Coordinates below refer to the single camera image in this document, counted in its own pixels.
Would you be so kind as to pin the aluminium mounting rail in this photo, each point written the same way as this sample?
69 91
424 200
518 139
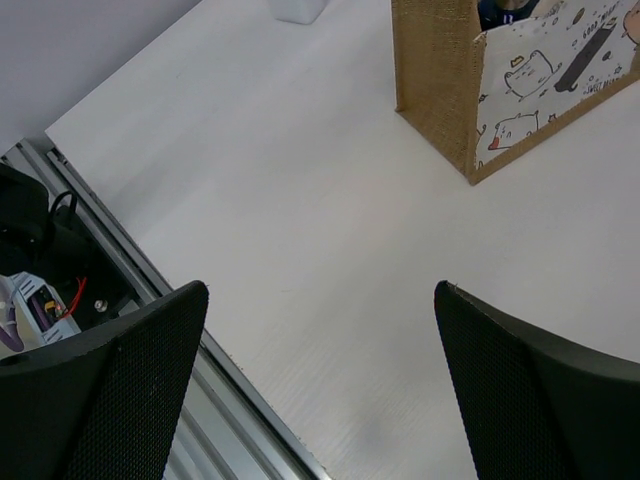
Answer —
226 429

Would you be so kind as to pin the clear bottle black cap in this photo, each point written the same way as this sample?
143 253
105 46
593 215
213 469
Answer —
302 12

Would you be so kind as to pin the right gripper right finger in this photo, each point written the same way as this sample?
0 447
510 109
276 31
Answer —
535 405

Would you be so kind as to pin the orange bottle blue cap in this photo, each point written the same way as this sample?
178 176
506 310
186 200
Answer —
496 13

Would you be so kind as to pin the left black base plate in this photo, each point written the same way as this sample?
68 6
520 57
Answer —
46 238

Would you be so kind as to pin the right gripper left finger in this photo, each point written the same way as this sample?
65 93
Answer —
103 404

